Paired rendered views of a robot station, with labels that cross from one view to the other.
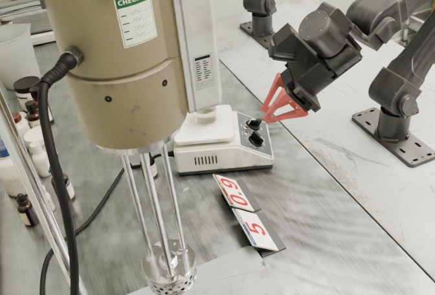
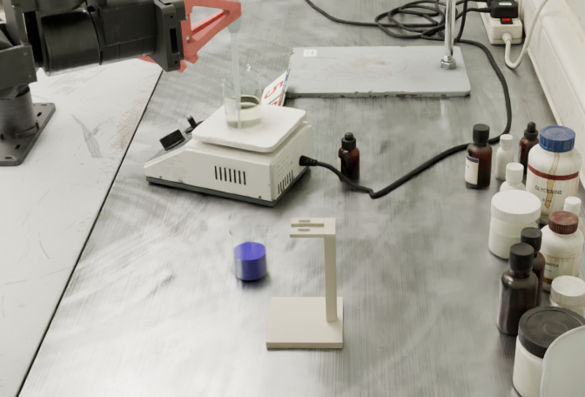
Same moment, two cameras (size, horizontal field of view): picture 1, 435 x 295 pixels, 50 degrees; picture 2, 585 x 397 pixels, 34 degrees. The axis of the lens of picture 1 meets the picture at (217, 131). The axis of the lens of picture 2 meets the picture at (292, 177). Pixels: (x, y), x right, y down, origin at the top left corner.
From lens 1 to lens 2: 1.91 m
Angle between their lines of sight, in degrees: 111
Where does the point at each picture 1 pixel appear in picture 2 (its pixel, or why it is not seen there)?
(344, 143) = (75, 144)
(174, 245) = not seen: outside the picture
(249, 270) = (304, 80)
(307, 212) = (205, 104)
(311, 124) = (76, 174)
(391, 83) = not seen: hidden behind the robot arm
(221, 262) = (324, 89)
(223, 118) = (219, 118)
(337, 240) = (205, 85)
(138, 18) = not seen: outside the picture
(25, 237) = not seen: hidden behind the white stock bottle
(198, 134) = (270, 111)
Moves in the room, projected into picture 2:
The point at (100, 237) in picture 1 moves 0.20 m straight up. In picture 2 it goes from (439, 137) to (444, 7)
